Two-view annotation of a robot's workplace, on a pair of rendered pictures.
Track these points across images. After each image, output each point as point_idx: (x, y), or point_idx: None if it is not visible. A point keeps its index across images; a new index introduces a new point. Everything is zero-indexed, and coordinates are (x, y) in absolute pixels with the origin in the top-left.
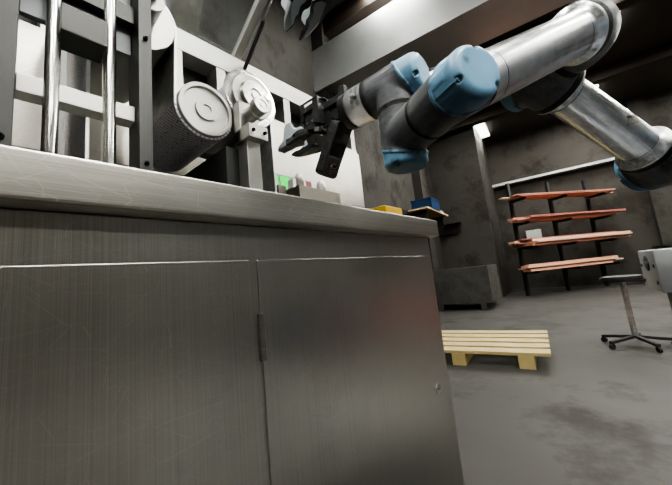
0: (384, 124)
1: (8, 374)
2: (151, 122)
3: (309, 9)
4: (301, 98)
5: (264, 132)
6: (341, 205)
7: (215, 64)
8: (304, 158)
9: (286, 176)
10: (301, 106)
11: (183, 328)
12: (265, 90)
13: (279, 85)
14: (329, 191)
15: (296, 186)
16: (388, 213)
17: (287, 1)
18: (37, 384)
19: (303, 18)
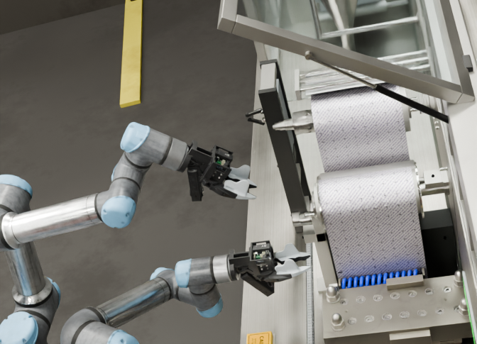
0: None
1: None
2: (287, 201)
3: (236, 184)
4: (469, 220)
5: (302, 236)
6: (243, 293)
7: (442, 101)
8: (476, 316)
9: (468, 307)
10: (267, 241)
11: None
12: (315, 205)
13: (459, 171)
14: (323, 325)
15: (326, 291)
16: (240, 331)
17: (243, 172)
18: None
19: (246, 184)
